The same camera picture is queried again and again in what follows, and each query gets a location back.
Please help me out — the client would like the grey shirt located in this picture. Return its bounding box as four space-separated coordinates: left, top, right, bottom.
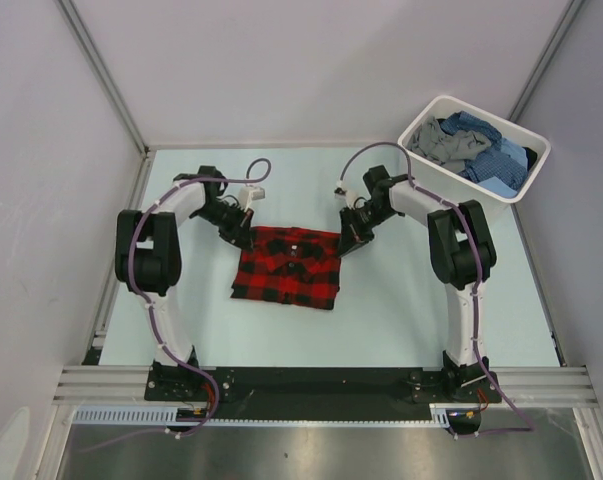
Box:
406 116 492 174

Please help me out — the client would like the light blue shirt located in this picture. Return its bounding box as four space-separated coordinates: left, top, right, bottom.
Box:
466 139 528 198

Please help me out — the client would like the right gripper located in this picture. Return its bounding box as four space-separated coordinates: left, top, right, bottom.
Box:
338 201 398 257

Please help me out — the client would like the red black plaid shirt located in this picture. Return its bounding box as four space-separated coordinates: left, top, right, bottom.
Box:
231 226 341 311

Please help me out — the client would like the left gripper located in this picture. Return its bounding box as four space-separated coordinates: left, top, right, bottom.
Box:
192 201 253 253

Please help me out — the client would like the aluminium frame rail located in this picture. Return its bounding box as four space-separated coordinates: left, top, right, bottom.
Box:
53 365 599 408

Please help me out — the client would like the white cable duct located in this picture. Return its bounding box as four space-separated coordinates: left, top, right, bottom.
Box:
72 405 479 431

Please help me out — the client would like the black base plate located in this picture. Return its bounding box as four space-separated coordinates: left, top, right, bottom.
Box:
145 366 503 422

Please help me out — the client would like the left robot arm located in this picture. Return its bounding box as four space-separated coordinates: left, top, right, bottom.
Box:
115 166 253 403

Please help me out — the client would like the white plastic bin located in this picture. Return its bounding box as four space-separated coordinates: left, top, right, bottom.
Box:
397 95 551 221

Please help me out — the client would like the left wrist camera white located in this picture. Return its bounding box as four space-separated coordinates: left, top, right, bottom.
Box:
238 185 266 209

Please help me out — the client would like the blue checked shirt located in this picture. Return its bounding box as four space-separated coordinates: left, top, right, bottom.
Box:
438 111 537 198

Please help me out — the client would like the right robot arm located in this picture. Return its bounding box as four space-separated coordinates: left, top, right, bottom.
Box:
335 166 500 404

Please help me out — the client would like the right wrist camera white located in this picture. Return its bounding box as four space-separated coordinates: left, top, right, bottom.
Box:
334 181 365 209

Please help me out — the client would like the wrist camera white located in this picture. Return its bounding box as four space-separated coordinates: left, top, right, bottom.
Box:
334 181 365 209
238 185 266 209

